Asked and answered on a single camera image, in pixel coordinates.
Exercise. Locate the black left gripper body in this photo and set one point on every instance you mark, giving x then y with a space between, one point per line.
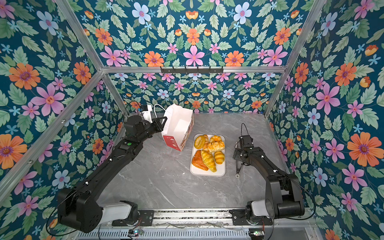
148 129

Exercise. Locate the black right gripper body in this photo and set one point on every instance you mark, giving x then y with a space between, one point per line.
238 152

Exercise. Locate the red printed white paper bag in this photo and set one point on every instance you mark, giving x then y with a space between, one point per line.
178 126

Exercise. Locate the knotted golden fake bread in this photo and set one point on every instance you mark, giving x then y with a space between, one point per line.
214 147

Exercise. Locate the golden ring fake doughnut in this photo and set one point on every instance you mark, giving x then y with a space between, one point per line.
201 142

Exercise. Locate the orange brown fake croissant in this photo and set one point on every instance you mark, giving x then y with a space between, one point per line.
197 161

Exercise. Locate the round yellow striped fake bun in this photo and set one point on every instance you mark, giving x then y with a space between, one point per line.
215 138

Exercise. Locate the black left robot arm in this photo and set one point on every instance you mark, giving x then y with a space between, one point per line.
78 207

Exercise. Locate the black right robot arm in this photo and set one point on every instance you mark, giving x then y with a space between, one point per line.
283 193

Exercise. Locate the white plastic tray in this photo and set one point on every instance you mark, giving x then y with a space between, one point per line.
221 169

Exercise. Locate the aluminium rear top beam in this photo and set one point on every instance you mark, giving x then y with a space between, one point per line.
142 70

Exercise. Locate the aluminium beam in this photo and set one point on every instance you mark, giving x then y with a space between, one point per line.
12 178
142 70

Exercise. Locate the aluminium left side beam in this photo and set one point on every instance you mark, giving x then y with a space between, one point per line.
12 178

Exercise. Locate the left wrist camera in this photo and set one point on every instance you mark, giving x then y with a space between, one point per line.
147 112

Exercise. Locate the black hook rail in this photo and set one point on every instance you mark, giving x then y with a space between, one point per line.
192 70

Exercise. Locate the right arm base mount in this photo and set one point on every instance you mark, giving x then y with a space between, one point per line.
254 214

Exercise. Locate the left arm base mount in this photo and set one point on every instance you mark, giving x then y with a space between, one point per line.
136 217

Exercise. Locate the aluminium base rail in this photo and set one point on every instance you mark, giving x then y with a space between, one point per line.
173 217

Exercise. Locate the aluminium frame post left rear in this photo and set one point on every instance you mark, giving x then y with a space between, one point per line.
78 30

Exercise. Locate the aluminium frame post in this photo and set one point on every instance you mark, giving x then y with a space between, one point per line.
78 30
313 15

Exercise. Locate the aluminium frame post right rear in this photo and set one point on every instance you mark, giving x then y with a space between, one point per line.
313 15

